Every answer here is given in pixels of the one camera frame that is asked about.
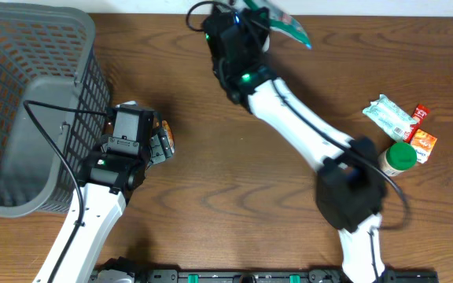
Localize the orange small box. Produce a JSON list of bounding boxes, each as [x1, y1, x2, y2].
[[161, 120, 175, 154], [410, 129, 437, 164]]

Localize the white teal wipes packet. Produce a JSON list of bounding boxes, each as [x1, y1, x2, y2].
[[363, 94, 417, 142]]

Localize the green lid spice jar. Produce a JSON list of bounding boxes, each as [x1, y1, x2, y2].
[[378, 142, 417, 177]]

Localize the red white sachet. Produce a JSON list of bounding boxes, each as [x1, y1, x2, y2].
[[403, 104, 430, 143]]

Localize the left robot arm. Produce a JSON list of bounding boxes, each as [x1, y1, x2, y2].
[[34, 183, 127, 283]]

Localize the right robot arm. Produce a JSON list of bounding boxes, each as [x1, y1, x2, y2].
[[215, 64, 386, 282]]

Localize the grey plastic shopping basket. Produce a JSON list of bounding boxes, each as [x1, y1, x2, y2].
[[0, 2, 112, 218]]

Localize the black mounting rail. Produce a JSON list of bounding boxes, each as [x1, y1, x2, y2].
[[90, 257, 440, 283]]

